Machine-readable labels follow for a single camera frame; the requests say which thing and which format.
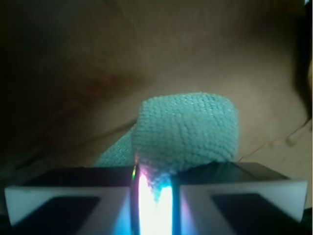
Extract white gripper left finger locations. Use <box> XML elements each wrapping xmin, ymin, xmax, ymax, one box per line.
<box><xmin>4</xmin><ymin>166</ymin><xmax>139</xmax><ymax>235</ymax></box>

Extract brown paper bag bin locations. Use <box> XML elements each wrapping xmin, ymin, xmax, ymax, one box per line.
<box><xmin>0</xmin><ymin>0</ymin><xmax>312</xmax><ymax>180</ymax></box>

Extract light blue microfiber cloth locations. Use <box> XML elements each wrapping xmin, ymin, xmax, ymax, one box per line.
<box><xmin>95</xmin><ymin>93</ymin><xmax>239</xmax><ymax>202</ymax></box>

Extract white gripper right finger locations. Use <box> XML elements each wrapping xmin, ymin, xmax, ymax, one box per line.
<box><xmin>172</xmin><ymin>162</ymin><xmax>308</xmax><ymax>235</ymax></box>

